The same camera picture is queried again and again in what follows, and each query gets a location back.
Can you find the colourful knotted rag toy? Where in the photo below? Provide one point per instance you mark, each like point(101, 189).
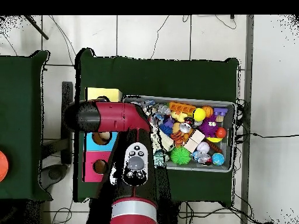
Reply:
point(102, 99)

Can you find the silver mesh bin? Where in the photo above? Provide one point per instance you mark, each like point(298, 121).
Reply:
point(191, 166)

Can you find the wooden box with three holes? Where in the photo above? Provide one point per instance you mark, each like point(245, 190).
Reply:
point(90, 163)

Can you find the cream knitted cloth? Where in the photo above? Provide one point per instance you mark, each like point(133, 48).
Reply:
point(164, 140)

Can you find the light blue cloth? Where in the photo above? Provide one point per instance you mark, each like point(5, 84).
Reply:
point(160, 158)

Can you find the green spiky rubber ball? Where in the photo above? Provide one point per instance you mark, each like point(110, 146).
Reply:
point(180, 155)

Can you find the dark green table cloth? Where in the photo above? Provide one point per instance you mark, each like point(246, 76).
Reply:
point(163, 77)
point(21, 116)

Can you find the yellow smooth ball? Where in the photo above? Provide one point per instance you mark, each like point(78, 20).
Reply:
point(199, 114)

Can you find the white toy baseball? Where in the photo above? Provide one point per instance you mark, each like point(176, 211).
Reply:
point(203, 147)

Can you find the purple furry monster toy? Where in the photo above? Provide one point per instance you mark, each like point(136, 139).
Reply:
point(209, 127)

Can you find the orange toy basketball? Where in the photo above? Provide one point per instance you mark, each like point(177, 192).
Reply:
point(208, 111)

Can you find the red orange ball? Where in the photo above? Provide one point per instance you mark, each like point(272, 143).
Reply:
point(220, 132)

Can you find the blue globe ball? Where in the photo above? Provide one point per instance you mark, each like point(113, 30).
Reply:
point(218, 159)

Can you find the black upright panel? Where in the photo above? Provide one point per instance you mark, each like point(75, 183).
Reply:
point(67, 93)

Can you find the dark grey stand base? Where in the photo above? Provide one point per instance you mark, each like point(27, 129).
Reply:
point(52, 175)

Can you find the black rod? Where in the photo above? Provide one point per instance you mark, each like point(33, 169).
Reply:
point(37, 28)

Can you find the large orange ball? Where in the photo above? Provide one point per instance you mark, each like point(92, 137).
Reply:
point(2, 166)

